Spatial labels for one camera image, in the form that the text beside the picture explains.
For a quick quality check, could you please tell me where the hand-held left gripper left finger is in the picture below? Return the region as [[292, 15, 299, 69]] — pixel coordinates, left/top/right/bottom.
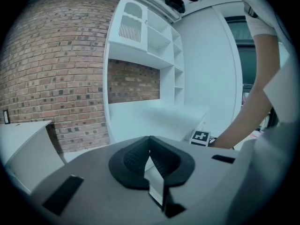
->
[[30, 135, 165, 225]]

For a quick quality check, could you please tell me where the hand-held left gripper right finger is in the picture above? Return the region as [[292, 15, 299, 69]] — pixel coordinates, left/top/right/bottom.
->
[[149, 135, 242, 225]]

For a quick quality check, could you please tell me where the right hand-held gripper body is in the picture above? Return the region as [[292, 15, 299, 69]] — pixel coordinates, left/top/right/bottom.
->
[[189, 130, 211, 148]]

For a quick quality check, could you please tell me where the person's right forearm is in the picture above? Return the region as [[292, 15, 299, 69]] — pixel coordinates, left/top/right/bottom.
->
[[209, 32, 282, 150]]

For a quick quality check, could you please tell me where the white desk with hutch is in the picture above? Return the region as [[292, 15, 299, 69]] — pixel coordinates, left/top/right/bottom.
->
[[102, 0, 210, 145]]

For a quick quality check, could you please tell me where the white low side desk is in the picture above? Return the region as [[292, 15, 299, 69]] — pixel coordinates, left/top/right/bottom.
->
[[0, 120, 66, 195]]

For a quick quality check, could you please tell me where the black framed glass door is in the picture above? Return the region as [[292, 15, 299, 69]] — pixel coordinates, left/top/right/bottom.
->
[[224, 15, 258, 96]]

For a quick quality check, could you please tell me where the person's white shirt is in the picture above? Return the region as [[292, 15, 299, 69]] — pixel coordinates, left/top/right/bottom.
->
[[238, 0, 300, 126]]

